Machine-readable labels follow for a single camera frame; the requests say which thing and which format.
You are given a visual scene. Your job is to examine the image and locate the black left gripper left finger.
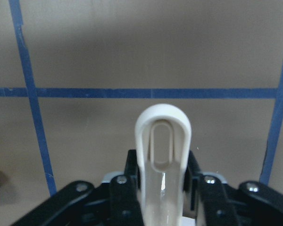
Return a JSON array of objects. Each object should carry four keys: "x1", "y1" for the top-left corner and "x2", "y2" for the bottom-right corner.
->
[{"x1": 109, "y1": 150, "x2": 144, "y2": 226}]

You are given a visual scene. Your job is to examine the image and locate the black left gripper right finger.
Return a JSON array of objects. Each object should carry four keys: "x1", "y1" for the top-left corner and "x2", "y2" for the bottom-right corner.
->
[{"x1": 184, "y1": 151, "x2": 240, "y2": 226}]

